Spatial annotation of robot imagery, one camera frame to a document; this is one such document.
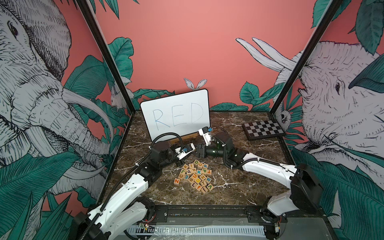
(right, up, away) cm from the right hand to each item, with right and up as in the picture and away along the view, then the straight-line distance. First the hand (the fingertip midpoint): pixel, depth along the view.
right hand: (188, 148), depth 72 cm
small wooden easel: (+2, +2, +31) cm, 31 cm away
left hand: (+1, +1, +2) cm, 3 cm away
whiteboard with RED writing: (-3, +19, +21) cm, 28 cm away
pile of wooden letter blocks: (+5, -18, +13) cm, 23 cm away
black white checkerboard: (+52, +9, +35) cm, 64 cm away
